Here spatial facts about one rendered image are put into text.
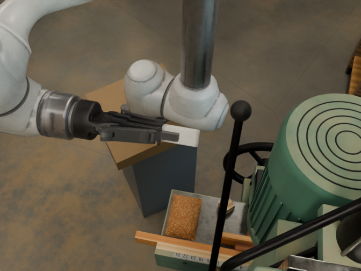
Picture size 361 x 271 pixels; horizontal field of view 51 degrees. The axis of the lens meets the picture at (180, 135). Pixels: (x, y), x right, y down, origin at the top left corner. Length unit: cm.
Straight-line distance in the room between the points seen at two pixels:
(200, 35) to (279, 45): 182
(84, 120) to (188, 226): 48
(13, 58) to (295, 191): 46
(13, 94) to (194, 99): 69
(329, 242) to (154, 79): 98
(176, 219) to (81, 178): 122
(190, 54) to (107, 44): 175
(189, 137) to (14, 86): 31
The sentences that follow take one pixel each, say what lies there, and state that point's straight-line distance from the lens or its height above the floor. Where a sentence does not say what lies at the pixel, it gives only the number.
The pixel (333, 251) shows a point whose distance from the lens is 45.
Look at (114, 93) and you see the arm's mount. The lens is 163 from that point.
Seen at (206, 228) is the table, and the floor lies 90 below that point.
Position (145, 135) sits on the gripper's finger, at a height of 136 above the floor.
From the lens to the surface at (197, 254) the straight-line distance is 101.
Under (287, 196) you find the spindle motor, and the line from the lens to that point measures 54.
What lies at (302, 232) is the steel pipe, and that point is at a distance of 36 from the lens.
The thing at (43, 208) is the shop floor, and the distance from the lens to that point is 220.
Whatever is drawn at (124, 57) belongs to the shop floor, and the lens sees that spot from 273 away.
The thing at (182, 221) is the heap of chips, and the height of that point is 93.
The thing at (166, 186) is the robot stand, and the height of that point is 26.
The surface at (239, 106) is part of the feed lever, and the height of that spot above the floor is 144.
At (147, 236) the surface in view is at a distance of 103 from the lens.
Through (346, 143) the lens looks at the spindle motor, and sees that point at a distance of 53.
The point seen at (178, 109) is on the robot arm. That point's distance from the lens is 129.
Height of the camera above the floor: 192
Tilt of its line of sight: 57 degrees down
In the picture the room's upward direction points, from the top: straight up
